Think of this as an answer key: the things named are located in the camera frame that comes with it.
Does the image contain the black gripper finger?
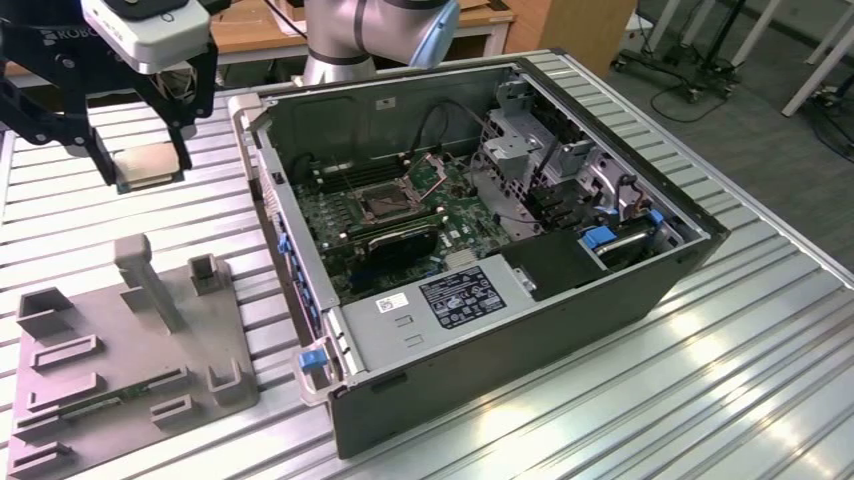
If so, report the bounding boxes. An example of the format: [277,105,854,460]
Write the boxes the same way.
[133,43,221,172]
[0,53,123,187]

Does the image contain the silver square CPU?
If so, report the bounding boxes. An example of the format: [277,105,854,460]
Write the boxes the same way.
[114,143,187,195]

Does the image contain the black RAM slot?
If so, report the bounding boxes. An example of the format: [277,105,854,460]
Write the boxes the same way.
[321,167,413,187]
[318,158,410,177]

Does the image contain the blue slot retainer strip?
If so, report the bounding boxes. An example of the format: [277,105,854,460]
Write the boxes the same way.
[271,219,319,326]

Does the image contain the CPU socket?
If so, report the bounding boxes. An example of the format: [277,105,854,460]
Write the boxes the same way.
[357,179,429,224]

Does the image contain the wooden desk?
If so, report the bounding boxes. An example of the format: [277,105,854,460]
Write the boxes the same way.
[213,0,520,69]

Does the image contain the metal socket cover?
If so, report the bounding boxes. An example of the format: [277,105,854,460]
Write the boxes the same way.
[414,153,462,187]

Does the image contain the black glossy fan shroud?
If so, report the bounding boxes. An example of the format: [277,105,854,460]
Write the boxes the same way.
[363,223,442,271]

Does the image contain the green motherboard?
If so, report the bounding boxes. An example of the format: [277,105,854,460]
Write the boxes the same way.
[293,152,529,296]

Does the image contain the silver drive cage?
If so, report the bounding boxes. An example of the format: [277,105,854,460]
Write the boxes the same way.
[480,74,596,176]

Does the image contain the grey parts rack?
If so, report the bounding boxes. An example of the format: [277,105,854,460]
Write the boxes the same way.
[10,233,262,479]

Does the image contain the silver finned heatsink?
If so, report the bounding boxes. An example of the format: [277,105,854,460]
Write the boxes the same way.
[437,249,480,271]

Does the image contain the grey power supply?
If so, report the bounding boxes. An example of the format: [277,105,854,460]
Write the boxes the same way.
[325,253,540,376]

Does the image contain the green RAM stick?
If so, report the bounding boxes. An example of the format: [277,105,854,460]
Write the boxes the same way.
[57,369,189,421]

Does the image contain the wooden cabinet panel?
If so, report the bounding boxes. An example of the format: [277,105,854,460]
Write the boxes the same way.
[513,0,636,79]

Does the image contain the black disk bay cover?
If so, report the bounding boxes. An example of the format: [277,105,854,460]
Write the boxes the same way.
[500,232,613,301]

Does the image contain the black open PC case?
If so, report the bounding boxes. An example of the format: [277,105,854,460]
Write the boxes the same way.
[226,47,730,461]

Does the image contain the black wheeled stand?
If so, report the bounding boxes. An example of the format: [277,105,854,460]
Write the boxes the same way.
[613,0,742,104]

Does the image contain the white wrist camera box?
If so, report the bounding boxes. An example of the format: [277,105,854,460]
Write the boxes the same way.
[79,0,214,76]

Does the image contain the black wire inside case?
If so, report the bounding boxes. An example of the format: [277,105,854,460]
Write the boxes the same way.
[407,99,489,154]

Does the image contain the blue disk carrier handle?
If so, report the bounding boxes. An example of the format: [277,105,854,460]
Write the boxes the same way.
[577,225,616,254]

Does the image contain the white desk frame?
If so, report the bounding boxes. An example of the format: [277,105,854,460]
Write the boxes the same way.
[780,0,854,119]

